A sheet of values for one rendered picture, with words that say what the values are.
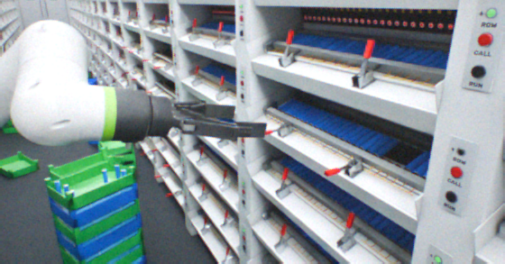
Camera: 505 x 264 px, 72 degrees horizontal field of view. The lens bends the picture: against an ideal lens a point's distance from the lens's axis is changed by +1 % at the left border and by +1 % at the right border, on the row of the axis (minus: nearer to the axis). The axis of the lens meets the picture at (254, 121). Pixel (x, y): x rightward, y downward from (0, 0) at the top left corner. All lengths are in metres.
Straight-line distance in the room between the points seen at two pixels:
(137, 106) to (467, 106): 0.51
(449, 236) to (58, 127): 0.63
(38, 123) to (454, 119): 0.61
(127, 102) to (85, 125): 0.07
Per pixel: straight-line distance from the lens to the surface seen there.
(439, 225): 0.67
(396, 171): 0.76
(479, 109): 0.58
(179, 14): 1.70
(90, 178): 1.80
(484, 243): 0.67
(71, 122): 0.59
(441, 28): 0.80
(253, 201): 1.24
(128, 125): 0.60
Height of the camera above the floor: 1.27
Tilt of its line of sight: 19 degrees down
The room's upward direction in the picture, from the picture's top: straight up
